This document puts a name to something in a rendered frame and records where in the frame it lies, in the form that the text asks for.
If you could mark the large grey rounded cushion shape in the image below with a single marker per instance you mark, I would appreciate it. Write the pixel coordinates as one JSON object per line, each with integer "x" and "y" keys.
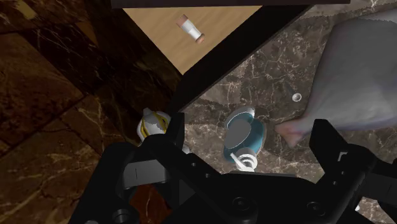
{"x": 353, "y": 80}

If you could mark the white and yellow figure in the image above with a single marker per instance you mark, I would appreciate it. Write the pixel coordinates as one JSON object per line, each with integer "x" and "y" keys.
{"x": 152, "y": 124}

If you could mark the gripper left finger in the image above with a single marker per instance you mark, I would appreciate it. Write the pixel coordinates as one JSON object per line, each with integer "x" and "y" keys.
{"x": 145, "y": 186}

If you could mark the white bottle with cork ends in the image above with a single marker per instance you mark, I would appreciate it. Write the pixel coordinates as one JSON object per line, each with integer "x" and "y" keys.
{"x": 190, "y": 28}

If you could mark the light wooden table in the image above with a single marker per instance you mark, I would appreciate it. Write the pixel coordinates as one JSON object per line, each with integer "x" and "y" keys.
{"x": 161, "y": 34}

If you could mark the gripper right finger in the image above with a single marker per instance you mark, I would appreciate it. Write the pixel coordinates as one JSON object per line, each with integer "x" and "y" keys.
{"x": 344, "y": 173}

